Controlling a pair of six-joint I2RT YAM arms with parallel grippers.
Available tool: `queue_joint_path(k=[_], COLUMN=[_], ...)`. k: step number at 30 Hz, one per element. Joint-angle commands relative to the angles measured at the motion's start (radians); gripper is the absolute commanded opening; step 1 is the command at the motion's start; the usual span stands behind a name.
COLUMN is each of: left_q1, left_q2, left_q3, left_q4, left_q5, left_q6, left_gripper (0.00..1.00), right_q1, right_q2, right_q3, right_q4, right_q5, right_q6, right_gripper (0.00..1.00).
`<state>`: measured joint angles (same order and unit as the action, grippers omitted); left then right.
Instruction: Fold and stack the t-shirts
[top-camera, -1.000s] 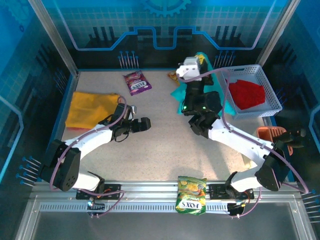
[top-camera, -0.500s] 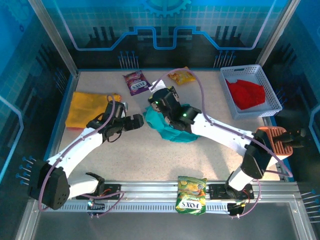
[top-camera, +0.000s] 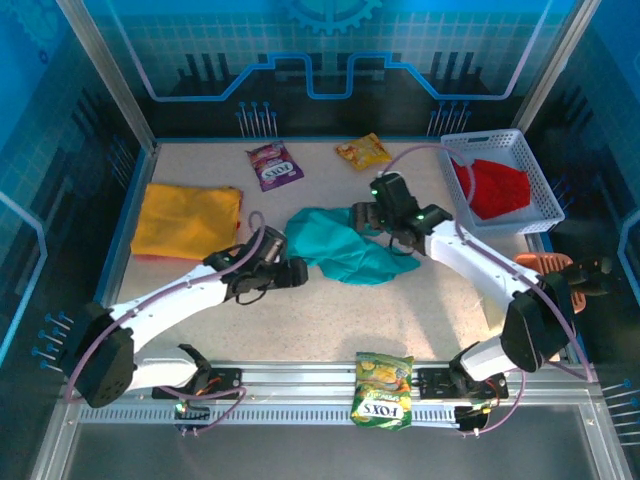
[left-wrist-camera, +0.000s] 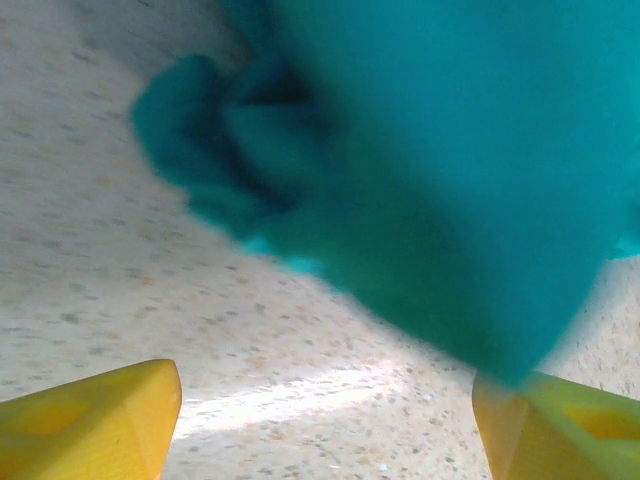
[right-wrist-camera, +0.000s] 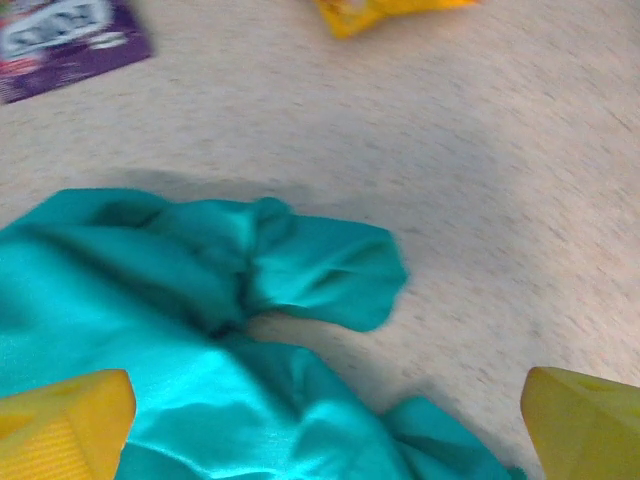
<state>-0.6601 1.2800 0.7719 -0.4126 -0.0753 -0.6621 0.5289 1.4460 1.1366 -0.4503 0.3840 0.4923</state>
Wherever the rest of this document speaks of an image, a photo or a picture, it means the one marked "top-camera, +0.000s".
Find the teal t-shirt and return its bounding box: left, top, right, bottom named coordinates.
left=284, top=205, right=423, bottom=287

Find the aluminium frame post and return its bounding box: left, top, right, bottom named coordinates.
left=55, top=0, right=160, bottom=154
left=512, top=0, right=601, bottom=132

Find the yellow folded t-shirt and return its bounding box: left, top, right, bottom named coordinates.
left=130, top=182, right=244, bottom=261

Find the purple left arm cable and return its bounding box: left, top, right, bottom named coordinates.
left=67, top=210, right=266, bottom=437

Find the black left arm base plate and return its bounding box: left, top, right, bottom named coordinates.
left=199, top=367, right=245, bottom=401

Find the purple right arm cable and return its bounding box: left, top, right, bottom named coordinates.
left=379, top=143, right=599, bottom=439

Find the slotted grey cable duct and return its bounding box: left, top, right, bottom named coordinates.
left=78, top=405, right=464, bottom=426

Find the purple Fox's candy bag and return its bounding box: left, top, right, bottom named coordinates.
left=245, top=140, right=305, bottom=193

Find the yellow snack bag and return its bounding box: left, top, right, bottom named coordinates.
left=334, top=132, right=393, bottom=173

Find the aluminium rail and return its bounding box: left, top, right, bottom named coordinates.
left=59, top=360, right=601, bottom=407

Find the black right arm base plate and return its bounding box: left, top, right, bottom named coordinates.
left=417, top=367, right=510, bottom=401

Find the black tool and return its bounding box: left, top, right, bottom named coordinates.
left=559, top=257, right=614, bottom=299

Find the red t-shirt in basket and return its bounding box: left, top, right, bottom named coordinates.
left=449, top=157, right=532, bottom=221

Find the small black controller board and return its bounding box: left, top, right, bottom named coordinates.
left=172, top=402, right=211, bottom=434
left=454, top=404, right=494, bottom=434

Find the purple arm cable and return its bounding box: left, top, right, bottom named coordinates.
left=67, top=210, right=266, bottom=437
left=379, top=143, right=599, bottom=439

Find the white plastic basket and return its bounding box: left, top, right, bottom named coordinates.
left=438, top=128, right=566, bottom=235

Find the green Fox's candy bag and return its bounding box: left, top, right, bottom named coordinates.
left=349, top=351, right=416, bottom=432

